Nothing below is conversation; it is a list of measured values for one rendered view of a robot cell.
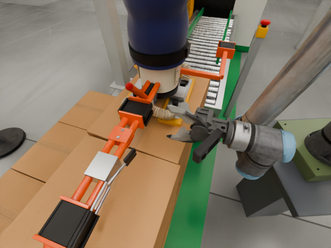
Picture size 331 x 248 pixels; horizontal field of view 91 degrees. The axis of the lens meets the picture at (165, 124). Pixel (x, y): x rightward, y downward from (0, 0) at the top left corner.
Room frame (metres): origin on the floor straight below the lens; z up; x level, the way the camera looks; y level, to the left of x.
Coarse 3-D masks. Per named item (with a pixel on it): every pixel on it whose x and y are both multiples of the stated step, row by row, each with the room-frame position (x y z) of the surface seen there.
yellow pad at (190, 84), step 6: (180, 78) 0.74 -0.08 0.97; (192, 78) 0.75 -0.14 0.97; (180, 84) 0.67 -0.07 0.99; (186, 84) 0.69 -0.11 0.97; (192, 84) 0.70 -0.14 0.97; (192, 90) 0.67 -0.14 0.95; (186, 96) 0.60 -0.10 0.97; (168, 102) 0.56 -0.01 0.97; (174, 102) 0.53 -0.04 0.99; (180, 102) 0.56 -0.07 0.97; (162, 120) 0.46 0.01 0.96; (168, 120) 0.46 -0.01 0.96; (174, 120) 0.46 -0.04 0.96; (180, 120) 0.46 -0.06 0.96
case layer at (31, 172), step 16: (96, 96) 1.10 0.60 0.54; (112, 96) 1.10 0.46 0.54; (80, 112) 0.91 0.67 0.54; (96, 112) 0.91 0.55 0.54; (64, 128) 0.75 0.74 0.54; (80, 128) 0.75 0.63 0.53; (48, 144) 0.61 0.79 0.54; (64, 144) 0.61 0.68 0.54; (32, 160) 0.49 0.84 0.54; (48, 160) 0.49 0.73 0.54; (64, 160) 0.49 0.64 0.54; (16, 176) 0.39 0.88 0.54; (32, 176) 0.39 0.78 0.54; (48, 176) 0.39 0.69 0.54; (0, 192) 0.29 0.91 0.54; (16, 192) 0.29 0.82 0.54; (32, 192) 0.29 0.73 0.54; (176, 192) 0.32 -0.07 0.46; (0, 208) 0.22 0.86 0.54; (16, 208) 0.22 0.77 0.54; (0, 224) 0.14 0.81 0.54
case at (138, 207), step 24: (96, 144) 0.35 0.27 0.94; (72, 168) 0.25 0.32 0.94; (144, 168) 0.25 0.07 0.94; (168, 168) 0.25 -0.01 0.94; (48, 192) 0.17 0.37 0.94; (72, 192) 0.17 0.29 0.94; (120, 192) 0.17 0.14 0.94; (144, 192) 0.17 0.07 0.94; (168, 192) 0.17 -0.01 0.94; (24, 216) 0.10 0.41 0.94; (48, 216) 0.10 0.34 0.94; (120, 216) 0.10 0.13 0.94; (144, 216) 0.10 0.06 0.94; (168, 216) 0.15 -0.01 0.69; (0, 240) 0.05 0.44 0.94; (24, 240) 0.05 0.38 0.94; (96, 240) 0.05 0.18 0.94; (120, 240) 0.05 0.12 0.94; (144, 240) 0.05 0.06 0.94
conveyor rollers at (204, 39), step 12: (204, 24) 2.78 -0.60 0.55; (216, 24) 2.79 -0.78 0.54; (192, 36) 2.36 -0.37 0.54; (204, 36) 2.33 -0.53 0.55; (216, 36) 2.35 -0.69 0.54; (228, 36) 2.38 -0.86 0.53; (192, 48) 2.00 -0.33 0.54; (204, 48) 2.03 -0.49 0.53; (216, 48) 2.00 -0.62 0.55; (192, 60) 1.72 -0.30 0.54; (204, 60) 1.76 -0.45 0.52; (216, 60) 1.72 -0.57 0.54; (216, 72) 1.47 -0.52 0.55; (216, 84) 1.28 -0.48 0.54; (216, 96) 1.12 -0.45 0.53
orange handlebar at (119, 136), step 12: (180, 72) 0.64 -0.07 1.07; (192, 72) 0.63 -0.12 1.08; (204, 72) 0.62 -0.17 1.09; (144, 84) 0.54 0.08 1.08; (156, 84) 0.54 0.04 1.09; (120, 132) 0.30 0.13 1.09; (132, 132) 0.30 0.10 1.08; (108, 144) 0.26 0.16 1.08; (120, 144) 0.26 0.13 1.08; (120, 156) 0.22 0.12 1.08; (84, 180) 0.15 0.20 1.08; (84, 192) 0.13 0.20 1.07; (96, 192) 0.13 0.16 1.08
